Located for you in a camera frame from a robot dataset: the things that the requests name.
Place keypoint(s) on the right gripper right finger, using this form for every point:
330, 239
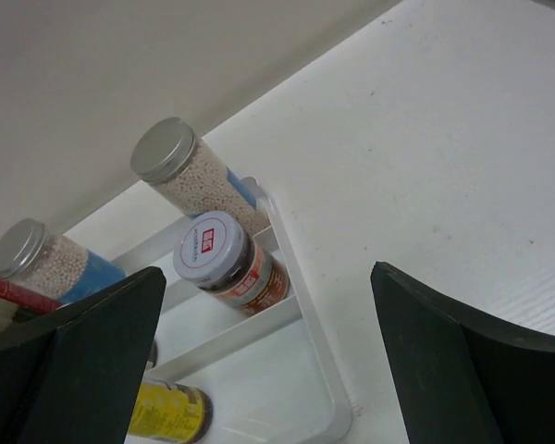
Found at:
462, 375

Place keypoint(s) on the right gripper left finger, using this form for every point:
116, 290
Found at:
72, 376

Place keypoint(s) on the dark soy sauce bottle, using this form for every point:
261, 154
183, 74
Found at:
18, 305

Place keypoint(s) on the small yellow oil bottle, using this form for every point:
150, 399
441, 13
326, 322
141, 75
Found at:
170, 412

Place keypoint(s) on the white granule jar blue label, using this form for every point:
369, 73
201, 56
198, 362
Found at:
53, 265

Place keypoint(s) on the orange spice jar back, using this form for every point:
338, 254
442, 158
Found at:
220, 258

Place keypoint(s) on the orange spice jar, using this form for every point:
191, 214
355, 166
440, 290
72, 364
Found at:
220, 258
152, 357

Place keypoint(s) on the orange spice jar front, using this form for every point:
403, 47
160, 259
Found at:
152, 357

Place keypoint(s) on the white divided organizer tray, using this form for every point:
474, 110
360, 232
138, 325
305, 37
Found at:
272, 377

